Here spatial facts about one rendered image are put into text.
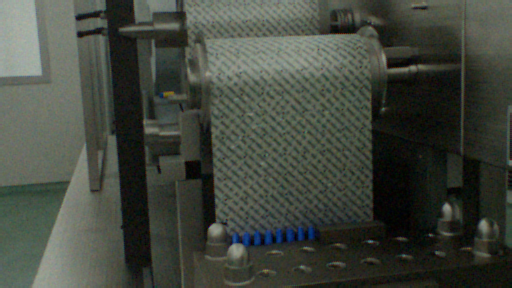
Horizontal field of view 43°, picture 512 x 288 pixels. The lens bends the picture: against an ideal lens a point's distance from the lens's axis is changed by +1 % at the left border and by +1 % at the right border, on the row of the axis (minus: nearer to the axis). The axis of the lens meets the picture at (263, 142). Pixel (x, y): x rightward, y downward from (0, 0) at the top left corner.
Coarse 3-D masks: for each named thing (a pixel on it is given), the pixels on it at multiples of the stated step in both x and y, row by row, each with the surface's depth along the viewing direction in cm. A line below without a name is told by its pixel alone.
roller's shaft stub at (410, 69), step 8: (392, 64) 99; (400, 64) 99; (408, 64) 98; (392, 72) 98; (400, 72) 98; (408, 72) 98; (416, 72) 98; (392, 80) 99; (400, 80) 99; (408, 80) 99
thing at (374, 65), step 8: (368, 40) 96; (200, 48) 90; (368, 48) 94; (200, 56) 89; (376, 56) 93; (200, 64) 89; (376, 64) 93; (200, 72) 89; (376, 72) 93; (376, 80) 93; (376, 88) 94; (376, 96) 94; (200, 112) 93; (200, 120) 93
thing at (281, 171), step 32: (224, 128) 89; (256, 128) 90; (288, 128) 91; (320, 128) 92; (352, 128) 93; (224, 160) 89; (256, 160) 90; (288, 160) 91; (320, 160) 92; (352, 160) 93; (224, 192) 90; (256, 192) 91; (288, 192) 92; (320, 192) 93; (352, 192) 94; (256, 224) 92; (288, 224) 93; (320, 224) 94
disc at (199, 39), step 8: (200, 32) 91; (200, 40) 89; (208, 72) 86; (208, 80) 86; (208, 88) 86; (208, 96) 87; (208, 104) 87; (208, 112) 88; (208, 120) 89; (208, 128) 91
